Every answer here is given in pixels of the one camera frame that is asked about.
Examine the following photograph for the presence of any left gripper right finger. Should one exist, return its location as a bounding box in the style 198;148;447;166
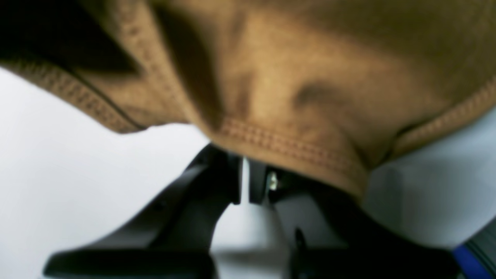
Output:
248;160;461;279

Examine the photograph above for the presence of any brown T-shirt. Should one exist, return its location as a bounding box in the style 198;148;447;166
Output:
1;0;496;199

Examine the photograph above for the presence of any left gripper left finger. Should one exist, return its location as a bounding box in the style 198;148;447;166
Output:
43;145;242;279

